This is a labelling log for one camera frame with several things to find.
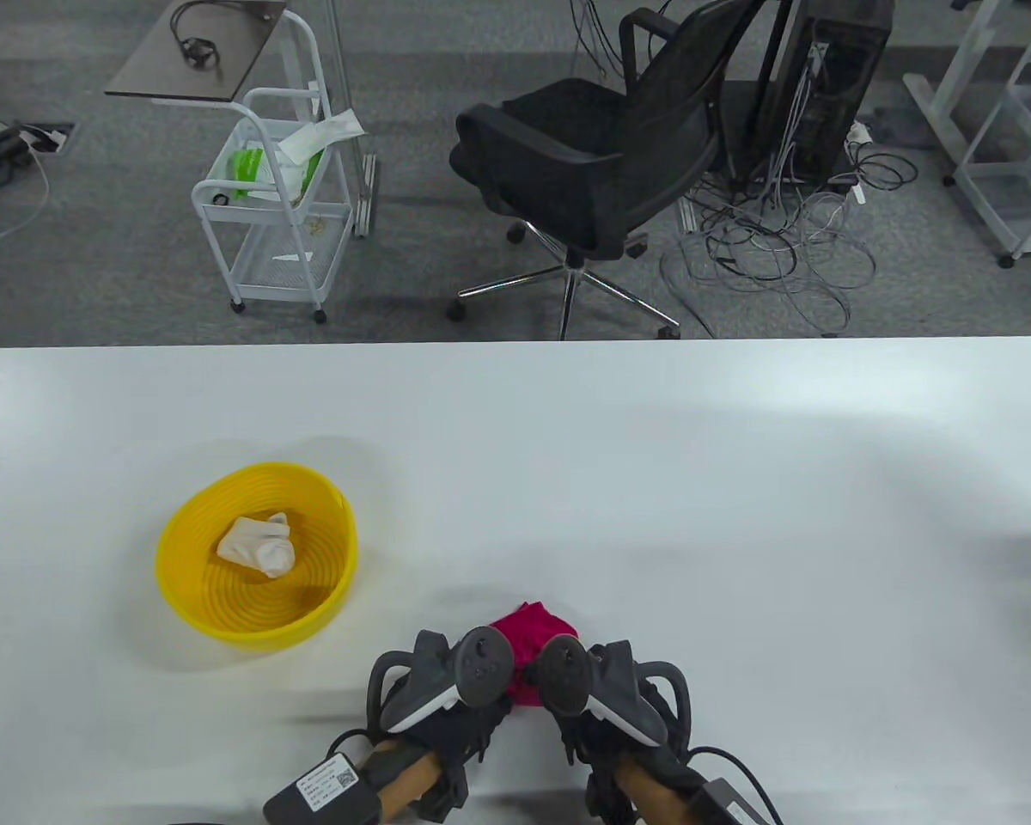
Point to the person's left hand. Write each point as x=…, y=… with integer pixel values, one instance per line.
x=464, y=730

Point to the person's right hand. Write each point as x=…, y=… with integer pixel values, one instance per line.
x=627, y=756

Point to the black and white controller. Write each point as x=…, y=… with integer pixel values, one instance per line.
x=563, y=675
x=481, y=666

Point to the white sock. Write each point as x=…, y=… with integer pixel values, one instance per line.
x=275, y=520
x=253, y=550

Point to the person's left forearm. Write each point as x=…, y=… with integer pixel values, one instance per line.
x=408, y=778

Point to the black box with white label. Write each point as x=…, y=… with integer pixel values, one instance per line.
x=322, y=791
x=722, y=803

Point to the yellow ribbed basket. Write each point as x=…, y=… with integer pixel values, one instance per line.
x=223, y=593

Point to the black office chair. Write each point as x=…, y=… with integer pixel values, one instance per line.
x=567, y=146

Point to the green and white wipes pack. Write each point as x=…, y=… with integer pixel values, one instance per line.
x=247, y=168

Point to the white paper sheet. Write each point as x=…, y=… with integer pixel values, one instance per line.
x=326, y=133

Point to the white power strip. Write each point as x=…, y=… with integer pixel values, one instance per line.
x=859, y=133

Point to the white metal rack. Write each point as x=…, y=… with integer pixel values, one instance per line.
x=997, y=185

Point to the black computer tower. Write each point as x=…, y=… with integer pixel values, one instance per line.
x=851, y=77

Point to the floor socket box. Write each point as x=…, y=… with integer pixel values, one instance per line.
x=51, y=137

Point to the dark brown side table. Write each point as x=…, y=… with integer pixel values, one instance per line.
x=189, y=60

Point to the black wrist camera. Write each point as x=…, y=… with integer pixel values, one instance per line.
x=445, y=795

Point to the grey metal post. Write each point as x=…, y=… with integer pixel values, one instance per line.
x=348, y=103

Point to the white desk frame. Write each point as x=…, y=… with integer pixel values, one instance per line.
x=936, y=103

